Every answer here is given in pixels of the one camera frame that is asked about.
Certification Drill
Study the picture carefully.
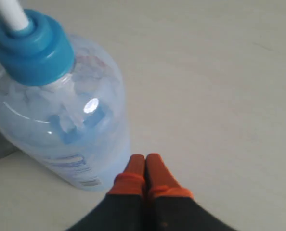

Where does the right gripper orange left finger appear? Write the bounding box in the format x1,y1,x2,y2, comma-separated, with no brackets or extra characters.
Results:
69,154,145,231

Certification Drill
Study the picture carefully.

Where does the clear blue pump soap bottle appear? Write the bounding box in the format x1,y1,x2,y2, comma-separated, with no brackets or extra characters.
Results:
0,0,130,190

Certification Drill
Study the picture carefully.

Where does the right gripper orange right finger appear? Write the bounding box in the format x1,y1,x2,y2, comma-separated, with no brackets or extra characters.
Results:
145,154,234,231

